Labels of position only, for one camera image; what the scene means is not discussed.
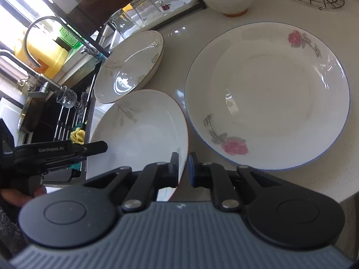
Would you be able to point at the person's left hand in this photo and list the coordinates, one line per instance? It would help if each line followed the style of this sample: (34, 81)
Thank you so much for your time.
(12, 238)

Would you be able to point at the white leaf plate gold rim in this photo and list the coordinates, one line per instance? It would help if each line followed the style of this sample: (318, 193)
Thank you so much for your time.
(130, 66)

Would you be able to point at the black dish rack tray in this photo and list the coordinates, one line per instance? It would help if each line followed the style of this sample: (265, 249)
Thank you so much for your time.
(153, 15)

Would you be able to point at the yellow detergent bottle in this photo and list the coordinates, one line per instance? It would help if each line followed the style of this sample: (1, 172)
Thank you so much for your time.
(45, 50)

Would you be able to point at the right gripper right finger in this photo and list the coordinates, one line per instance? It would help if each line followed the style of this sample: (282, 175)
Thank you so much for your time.
(214, 177)

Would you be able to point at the large rose pattern plate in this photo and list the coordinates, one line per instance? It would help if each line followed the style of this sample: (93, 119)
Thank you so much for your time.
(268, 95)

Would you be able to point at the white leaf plate orange rim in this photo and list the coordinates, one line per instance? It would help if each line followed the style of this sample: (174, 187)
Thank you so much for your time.
(141, 128)

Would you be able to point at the white bowl orange foot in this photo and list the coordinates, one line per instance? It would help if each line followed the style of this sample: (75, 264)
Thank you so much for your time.
(229, 8)

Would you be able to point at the upturned clear drinking glass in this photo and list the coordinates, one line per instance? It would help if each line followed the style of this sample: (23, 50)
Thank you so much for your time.
(123, 23)

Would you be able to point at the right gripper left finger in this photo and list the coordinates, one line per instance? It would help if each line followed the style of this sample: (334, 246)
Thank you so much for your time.
(148, 182)

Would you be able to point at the curved steel kitchen faucet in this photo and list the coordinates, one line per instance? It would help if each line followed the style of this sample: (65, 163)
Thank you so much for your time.
(71, 73)

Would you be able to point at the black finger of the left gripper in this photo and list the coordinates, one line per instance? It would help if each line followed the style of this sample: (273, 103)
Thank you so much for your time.
(74, 154)

